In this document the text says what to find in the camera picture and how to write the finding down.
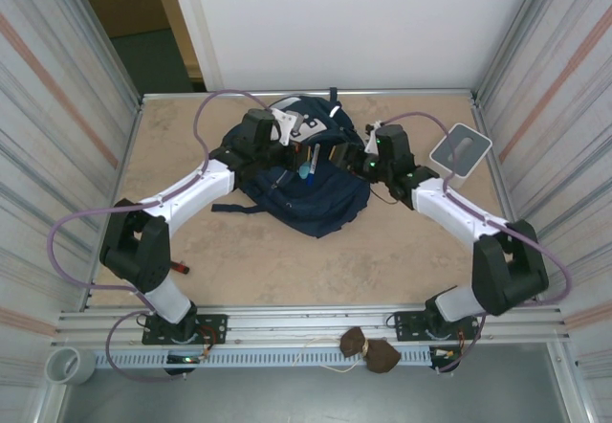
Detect blue white marker pen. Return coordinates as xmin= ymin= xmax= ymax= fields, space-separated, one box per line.
xmin=305 ymin=144 xmax=322 ymax=189

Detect navy blue backpack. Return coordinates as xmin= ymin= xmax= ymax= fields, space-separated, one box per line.
xmin=211 ymin=87 xmax=373 ymax=240

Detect grey white stand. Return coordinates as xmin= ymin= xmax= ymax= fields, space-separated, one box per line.
xmin=428 ymin=122 xmax=493 ymax=190

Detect brown cloth bundle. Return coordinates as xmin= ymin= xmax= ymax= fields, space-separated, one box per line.
xmin=339 ymin=325 xmax=402 ymax=375

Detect small circuit board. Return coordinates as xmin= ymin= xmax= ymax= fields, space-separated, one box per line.
xmin=164 ymin=353 xmax=209 ymax=366
xmin=428 ymin=345 xmax=464 ymax=362

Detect grey tape roll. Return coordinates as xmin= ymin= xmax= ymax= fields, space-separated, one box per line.
xmin=44 ymin=345 xmax=97 ymax=386

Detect aluminium table edge rail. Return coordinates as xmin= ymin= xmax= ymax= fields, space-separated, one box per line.
xmin=140 ymin=88 xmax=479 ymax=100

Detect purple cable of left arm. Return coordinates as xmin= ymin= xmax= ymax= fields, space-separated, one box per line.
xmin=50 ymin=88 xmax=288 ymax=386

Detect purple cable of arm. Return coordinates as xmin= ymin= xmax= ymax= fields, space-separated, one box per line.
xmin=377 ymin=111 xmax=574 ymax=375
xmin=50 ymin=88 xmax=288 ymax=386

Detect aluminium mounting rail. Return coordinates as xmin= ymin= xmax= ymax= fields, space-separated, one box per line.
xmin=55 ymin=302 xmax=573 ymax=347

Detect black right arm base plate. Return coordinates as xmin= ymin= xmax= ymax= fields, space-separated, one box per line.
xmin=393 ymin=307 xmax=481 ymax=343

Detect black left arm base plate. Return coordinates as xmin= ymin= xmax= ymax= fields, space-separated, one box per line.
xmin=142 ymin=314 xmax=229 ymax=346

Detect beige string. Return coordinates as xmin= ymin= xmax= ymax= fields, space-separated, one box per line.
xmin=292 ymin=336 xmax=372 ymax=372

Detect slotted cable duct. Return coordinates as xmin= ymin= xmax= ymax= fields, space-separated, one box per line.
xmin=94 ymin=345 xmax=463 ymax=369

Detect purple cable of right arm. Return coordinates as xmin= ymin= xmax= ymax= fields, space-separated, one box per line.
xmin=377 ymin=111 xmax=574 ymax=375

